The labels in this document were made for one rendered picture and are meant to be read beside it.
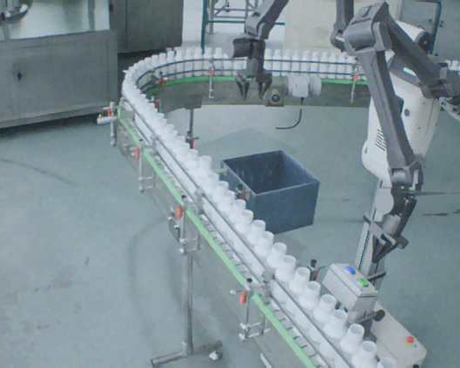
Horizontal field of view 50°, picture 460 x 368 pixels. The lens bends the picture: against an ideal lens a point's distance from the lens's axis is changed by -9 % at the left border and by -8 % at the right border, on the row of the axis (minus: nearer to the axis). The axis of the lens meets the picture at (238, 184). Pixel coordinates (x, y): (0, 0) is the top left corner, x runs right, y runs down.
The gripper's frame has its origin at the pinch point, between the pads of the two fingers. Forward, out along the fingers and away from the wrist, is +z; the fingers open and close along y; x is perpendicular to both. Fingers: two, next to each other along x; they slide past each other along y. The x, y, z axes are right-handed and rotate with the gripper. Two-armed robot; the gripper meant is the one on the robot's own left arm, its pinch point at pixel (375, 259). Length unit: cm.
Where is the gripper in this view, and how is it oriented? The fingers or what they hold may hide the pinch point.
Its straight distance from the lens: 144.9
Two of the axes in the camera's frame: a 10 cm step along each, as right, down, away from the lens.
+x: 8.1, 1.3, 5.7
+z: -3.7, 8.7, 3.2
